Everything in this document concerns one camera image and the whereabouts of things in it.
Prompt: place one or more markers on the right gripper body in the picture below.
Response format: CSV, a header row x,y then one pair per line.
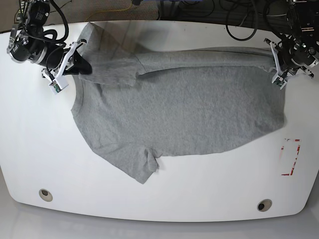
x,y
52,58

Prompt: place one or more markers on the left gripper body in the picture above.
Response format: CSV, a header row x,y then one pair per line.
x,y
293,55

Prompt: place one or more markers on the grey t-shirt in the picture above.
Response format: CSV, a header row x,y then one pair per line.
x,y
137,106

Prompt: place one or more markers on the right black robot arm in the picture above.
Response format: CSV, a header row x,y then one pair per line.
x,y
29,41

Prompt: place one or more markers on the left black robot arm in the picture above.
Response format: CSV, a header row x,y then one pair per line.
x,y
302,17

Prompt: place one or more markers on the red tape marking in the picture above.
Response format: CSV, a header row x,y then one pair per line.
x,y
288,156

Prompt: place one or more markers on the left table grommet hole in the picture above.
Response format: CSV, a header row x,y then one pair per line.
x,y
45,195

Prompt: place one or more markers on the table grommet hole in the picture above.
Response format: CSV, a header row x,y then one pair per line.
x,y
264,205
45,195

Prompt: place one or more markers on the right table grommet hole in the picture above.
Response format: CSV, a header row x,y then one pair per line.
x,y
264,205

